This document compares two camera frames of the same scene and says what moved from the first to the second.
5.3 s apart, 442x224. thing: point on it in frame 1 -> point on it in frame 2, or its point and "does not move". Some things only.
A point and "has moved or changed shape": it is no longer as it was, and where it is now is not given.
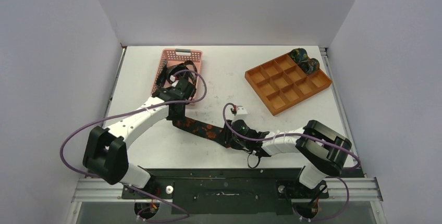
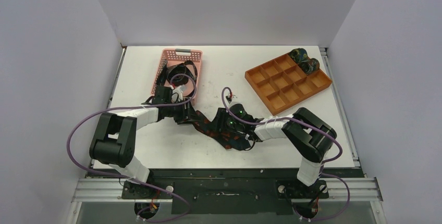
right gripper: (227, 134) -> (221, 125)
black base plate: (227, 191) does not move
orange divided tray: (281, 83) does not move
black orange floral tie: (221, 136) has moved or changed shape
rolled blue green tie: (299, 54) does not move
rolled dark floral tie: (309, 66) does not move
